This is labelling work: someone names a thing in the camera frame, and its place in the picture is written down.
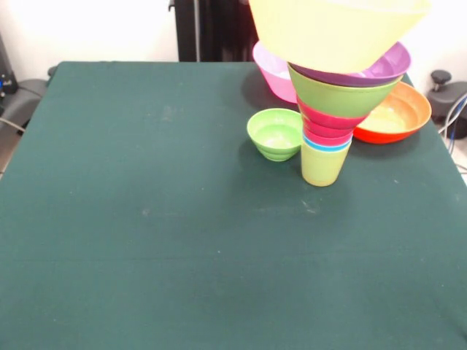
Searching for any red-orange bowl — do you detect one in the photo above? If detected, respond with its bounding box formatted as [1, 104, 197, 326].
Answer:
[352, 81, 433, 144]

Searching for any blue cup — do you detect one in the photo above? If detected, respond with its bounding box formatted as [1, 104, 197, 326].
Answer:
[301, 133, 353, 152]

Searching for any large green bowl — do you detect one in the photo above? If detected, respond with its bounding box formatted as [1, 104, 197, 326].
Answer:
[287, 61, 404, 119]

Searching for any red cup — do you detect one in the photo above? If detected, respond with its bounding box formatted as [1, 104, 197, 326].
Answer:
[302, 126, 354, 147]

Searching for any large orange bowl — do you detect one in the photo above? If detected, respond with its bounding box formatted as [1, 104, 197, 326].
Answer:
[247, 0, 433, 73]

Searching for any small green bowl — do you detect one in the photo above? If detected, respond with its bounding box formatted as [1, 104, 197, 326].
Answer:
[247, 108, 304, 163]

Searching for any pink bowl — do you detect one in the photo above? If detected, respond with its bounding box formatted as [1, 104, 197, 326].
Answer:
[252, 40, 298, 104]

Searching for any dark green tablecloth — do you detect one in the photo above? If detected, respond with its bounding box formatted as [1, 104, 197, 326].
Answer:
[0, 61, 467, 350]

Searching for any small red bowl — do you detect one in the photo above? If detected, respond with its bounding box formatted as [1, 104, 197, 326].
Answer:
[298, 97, 368, 139]

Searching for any black electronics box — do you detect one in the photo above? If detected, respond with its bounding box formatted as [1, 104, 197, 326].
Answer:
[0, 31, 19, 109]

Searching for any black equipment with knob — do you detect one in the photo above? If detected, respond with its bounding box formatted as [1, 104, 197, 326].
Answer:
[426, 69, 467, 127]

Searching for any purple bowl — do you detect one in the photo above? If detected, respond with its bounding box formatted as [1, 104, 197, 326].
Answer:
[287, 42, 412, 88]

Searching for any white cable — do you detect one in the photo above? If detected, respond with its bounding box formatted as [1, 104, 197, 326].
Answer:
[438, 93, 467, 135]

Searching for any grey cable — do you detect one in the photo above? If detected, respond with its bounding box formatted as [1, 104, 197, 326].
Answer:
[0, 116, 26, 134]

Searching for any yellow cup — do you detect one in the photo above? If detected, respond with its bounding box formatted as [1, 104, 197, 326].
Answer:
[301, 141, 352, 187]

